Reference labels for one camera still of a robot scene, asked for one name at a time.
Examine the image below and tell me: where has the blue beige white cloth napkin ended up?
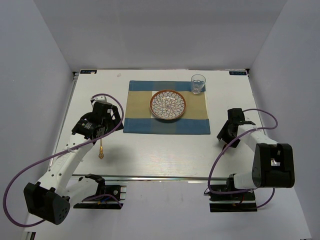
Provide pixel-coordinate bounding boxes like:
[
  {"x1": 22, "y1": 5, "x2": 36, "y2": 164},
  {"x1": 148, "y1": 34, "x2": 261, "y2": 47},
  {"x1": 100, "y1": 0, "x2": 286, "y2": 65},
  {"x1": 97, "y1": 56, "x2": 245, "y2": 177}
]
[{"x1": 123, "y1": 80, "x2": 211, "y2": 135}]

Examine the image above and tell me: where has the gold fork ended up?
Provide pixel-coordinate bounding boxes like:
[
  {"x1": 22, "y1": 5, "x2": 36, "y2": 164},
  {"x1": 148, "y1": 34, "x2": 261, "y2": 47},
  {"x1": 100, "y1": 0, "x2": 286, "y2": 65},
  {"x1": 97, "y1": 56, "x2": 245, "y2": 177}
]
[{"x1": 98, "y1": 139, "x2": 104, "y2": 160}]

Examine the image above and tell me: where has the floral ceramic plate orange rim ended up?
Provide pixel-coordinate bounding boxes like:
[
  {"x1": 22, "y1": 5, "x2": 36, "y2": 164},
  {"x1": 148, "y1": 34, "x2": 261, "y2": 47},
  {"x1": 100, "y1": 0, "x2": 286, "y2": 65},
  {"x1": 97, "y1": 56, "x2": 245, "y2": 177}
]
[{"x1": 149, "y1": 89, "x2": 187, "y2": 120}]

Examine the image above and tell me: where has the clear drinking glass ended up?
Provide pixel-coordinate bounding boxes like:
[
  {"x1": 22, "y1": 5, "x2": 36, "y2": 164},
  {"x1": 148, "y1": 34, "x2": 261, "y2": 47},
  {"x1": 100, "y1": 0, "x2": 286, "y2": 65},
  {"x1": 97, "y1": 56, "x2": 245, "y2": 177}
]
[{"x1": 191, "y1": 74, "x2": 206, "y2": 94}]

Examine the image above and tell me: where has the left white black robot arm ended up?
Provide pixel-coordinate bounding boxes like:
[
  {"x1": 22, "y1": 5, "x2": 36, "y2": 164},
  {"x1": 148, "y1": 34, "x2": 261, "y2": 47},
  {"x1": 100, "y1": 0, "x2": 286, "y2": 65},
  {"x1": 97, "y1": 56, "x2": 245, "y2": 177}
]
[{"x1": 23, "y1": 96, "x2": 123, "y2": 225}]

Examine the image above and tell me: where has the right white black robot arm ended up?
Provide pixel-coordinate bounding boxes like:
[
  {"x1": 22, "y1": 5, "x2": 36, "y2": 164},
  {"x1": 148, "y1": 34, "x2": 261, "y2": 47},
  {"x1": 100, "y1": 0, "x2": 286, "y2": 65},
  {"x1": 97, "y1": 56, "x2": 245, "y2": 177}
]
[{"x1": 210, "y1": 108, "x2": 295, "y2": 200}]

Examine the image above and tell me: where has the left blue table sticker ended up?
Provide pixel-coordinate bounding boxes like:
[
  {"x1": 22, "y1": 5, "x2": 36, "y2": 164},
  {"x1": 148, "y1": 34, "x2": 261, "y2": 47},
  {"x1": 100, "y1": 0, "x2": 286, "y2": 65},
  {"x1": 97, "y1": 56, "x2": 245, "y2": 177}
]
[{"x1": 79, "y1": 69, "x2": 97, "y2": 75}]

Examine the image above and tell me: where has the blue table sticker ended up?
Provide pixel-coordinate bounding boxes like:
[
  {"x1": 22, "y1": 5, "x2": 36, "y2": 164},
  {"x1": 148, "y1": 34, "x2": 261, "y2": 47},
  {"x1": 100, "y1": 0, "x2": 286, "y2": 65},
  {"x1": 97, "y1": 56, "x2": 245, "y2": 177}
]
[
  {"x1": 229, "y1": 71, "x2": 247, "y2": 76},
  {"x1": 79, "y1": 69, "x2": 97, "y2": 75}
]

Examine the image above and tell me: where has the right blue table sticker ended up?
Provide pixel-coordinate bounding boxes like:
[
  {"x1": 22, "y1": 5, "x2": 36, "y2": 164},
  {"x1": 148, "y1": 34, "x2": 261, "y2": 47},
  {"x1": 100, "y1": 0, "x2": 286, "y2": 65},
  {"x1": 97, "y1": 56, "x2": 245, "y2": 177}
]
[{"x1": 229, "y1": 71, "x2": 247, "y2": 76}]

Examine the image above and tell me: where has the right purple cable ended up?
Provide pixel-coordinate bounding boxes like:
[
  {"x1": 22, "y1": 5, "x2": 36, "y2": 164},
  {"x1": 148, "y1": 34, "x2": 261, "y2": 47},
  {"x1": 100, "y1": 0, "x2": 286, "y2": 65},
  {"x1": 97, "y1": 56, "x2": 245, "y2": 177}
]
[{"x1": 204, "y1": 108, "x2": 280, "y2": 210}]

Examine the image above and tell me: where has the purple cable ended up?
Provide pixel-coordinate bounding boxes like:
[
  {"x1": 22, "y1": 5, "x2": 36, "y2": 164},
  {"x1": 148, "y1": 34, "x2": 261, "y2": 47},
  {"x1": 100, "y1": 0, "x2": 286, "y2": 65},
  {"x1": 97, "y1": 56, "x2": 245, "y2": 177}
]
[
  {"x1": 3, "y1": 93, "x2": 125, "y2": 228},
  {"x1": 204, "y1": 108, "x2": 280, "y2": 210}
]

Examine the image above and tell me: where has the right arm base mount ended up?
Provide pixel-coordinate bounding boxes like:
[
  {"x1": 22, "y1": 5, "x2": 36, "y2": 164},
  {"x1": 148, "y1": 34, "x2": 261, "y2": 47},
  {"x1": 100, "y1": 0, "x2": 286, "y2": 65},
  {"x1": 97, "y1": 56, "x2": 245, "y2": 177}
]
[{"x1": 204, "y1": 187, "x2": 258, "y2": 213}]

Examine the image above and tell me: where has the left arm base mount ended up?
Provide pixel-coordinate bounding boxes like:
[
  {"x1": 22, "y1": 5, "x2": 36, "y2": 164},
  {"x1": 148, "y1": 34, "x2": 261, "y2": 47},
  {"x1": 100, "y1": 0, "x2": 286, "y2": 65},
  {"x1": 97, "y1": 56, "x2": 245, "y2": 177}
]
[{"x1": 73, "y1": 174, "x2": 127, "y2": 210}]

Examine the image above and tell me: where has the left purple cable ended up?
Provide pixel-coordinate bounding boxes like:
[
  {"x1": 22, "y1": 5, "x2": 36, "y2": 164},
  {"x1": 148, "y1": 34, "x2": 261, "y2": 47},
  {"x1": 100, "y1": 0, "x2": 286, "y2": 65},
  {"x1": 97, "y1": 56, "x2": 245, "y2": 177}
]
[{"x1": 3, "y1": 93, "x2": 125, "y2": 228}]

